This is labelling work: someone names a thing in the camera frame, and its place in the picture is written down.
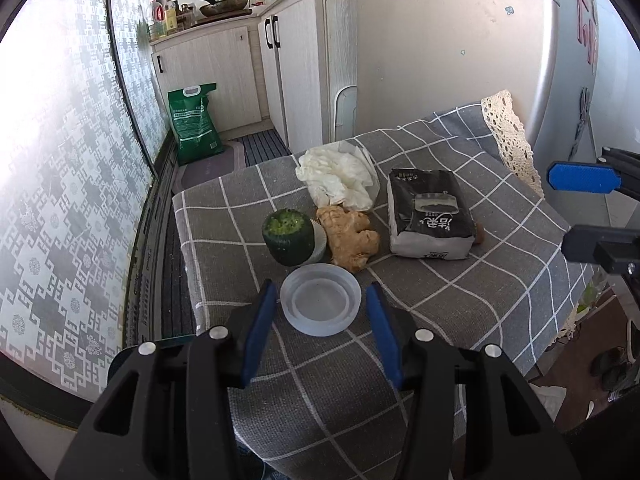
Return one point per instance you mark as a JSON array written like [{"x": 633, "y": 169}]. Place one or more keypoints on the oval grey floor mat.
[{"x": 210, "y": 170}]

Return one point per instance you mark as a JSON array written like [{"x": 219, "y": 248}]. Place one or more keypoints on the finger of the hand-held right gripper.
[
  {"x": 582, "y": 177},
  {"x": 600, "y": 246}
]

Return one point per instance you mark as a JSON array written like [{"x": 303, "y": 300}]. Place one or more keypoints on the white plastic bag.
[{"x": 335, "y": 175}]

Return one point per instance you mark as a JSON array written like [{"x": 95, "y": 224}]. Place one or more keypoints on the white single-door cabinet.
[{"x": 205, "y": 70}]

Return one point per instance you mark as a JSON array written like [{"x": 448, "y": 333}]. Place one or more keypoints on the translucent plastic lid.
[{"x": 320, "y": 305}]

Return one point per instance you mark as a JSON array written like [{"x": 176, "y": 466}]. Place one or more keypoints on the clear oil bottle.
[{"x": 158, "y": 20}]

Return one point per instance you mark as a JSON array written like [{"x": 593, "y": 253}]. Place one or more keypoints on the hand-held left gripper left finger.
[{"x": 260, "y": 330}]

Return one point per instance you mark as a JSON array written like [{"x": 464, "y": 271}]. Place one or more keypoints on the metal wok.
[{"x": 222, "y": 6}]

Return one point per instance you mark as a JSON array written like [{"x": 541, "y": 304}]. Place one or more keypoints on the dark shoe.
[{"x": 607, "y": 367}]

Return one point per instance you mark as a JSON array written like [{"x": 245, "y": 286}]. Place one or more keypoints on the brown round nut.
[{"x": 480, "y": 234}]

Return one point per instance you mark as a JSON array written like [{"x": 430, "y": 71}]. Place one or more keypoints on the cream lace cloth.
[{"x": 510, "y": 130}]

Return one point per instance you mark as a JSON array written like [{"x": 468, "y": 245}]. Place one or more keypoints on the white double-door cabinet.
[{"x": 300, "y": 60}]

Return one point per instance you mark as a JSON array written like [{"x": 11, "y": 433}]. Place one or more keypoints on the grey checked tablecloth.
[{"x": 450, "y": 285}]

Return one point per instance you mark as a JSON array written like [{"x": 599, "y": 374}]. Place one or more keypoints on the green rice bag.
[{"x": 195, "y": 125}]

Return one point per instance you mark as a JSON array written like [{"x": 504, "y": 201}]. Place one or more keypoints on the ginger root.
[{"x": 350, "y": 240}]

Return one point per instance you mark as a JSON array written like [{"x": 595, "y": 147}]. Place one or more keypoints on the pink fridge decoration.
[{"x": 586, "y": 25}]

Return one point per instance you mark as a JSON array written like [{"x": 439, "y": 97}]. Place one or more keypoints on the patterned frosted sliding door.
[{"x": 65, "y": 185}]

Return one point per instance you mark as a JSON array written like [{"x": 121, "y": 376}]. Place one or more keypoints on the green gourd piece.
[{"x": 287, "y": 245}]

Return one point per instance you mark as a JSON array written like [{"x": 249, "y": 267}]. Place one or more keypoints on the dark striped carpet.
[{"x": 265, "y": 147}]

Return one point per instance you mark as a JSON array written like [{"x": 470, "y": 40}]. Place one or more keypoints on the yellow oil bottle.
[{"x": 171, "y": 17}]

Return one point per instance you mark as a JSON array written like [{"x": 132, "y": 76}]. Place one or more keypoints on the silver refrigerator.
[{"x": 440, "y": 60}]

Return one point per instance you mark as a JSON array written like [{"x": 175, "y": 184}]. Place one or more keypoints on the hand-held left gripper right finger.
[{"x": 382, "y": 330}]

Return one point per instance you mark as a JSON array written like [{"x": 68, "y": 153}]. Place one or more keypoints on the white fluted paper liner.
[{"x": 320, "y": 247}]

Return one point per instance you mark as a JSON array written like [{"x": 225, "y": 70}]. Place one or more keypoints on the black tissue pack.
[{"x": 425, "y": 220}]

